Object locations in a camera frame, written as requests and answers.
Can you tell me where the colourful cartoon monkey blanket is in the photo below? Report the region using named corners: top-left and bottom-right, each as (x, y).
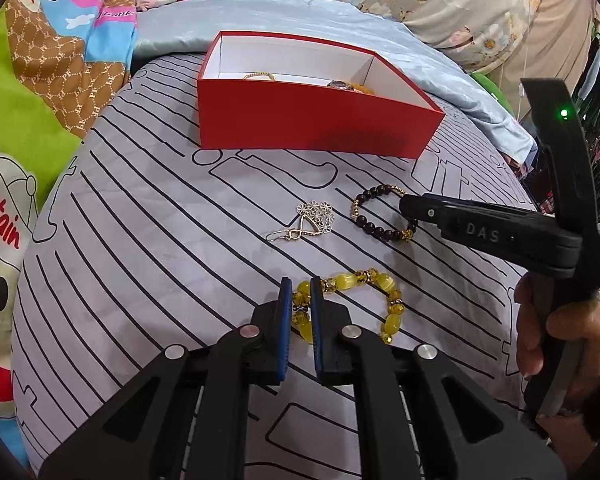
top-left (0, 0), bottom-right (141, 471)

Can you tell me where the yellow glass bead bracelet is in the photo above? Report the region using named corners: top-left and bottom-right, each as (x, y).
top-left (291, 268), bottom-right (406, 346)

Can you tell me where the light blue blanket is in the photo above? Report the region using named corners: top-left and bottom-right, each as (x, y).
top-left (132, 0), bottom-right (538, 166)

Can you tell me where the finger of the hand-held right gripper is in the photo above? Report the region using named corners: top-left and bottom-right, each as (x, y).
top-left (399, 192), bottom-right (583, 281)

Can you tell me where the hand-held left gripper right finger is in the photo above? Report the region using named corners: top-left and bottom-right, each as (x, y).
top-left (310, 275), bottom-right (568, 480)

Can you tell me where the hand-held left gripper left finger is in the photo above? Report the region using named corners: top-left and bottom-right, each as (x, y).
top-left (37, 276), bottom-right (293, 480)

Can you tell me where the beige curtain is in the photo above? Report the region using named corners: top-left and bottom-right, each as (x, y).
top-left (500, 0), bottom-right (600, 121)

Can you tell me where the green plastic object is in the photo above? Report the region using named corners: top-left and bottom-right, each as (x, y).
top-left (470, 71), bottom-right (516, 121)

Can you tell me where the dark purple bead bracelet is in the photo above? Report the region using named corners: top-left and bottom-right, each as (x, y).
top-left (350, 185), bottom-right (420, 243)

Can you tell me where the red cardboard box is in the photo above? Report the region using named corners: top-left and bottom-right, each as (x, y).
top-left (196, 31), bottom-right (447, 159)

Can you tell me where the person's right hand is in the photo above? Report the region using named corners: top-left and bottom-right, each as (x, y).
top-left (514, 276), bottom-right (600, 461)

